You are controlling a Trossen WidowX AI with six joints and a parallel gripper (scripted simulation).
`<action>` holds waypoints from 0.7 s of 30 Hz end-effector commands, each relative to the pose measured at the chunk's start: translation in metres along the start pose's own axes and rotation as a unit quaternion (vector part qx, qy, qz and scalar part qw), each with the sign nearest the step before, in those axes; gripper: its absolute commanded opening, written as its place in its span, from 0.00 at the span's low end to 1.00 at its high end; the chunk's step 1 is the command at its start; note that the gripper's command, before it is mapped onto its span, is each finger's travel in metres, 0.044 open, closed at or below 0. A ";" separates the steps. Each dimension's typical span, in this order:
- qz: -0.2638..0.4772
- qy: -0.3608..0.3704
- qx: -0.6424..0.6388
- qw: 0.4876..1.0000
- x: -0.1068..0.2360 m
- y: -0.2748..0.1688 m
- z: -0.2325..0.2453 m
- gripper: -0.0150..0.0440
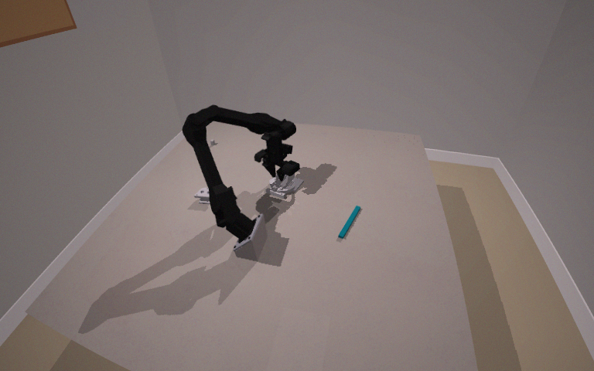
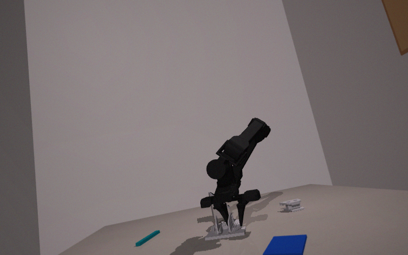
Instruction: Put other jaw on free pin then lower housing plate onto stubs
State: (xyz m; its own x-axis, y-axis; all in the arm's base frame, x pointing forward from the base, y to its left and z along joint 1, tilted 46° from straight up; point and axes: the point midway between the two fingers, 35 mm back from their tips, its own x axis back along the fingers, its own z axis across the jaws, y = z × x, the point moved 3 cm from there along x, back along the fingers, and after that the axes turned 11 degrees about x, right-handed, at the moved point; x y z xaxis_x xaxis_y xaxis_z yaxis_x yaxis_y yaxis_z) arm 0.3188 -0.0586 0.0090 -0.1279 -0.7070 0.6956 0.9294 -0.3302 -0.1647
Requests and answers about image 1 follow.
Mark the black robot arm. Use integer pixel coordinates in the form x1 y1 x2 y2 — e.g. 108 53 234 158
183 104 296 243

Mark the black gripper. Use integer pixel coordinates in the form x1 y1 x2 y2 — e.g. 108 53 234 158
254 145 300 181

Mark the teal rectangular bar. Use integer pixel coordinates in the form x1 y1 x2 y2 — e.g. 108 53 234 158
338 206 360 239

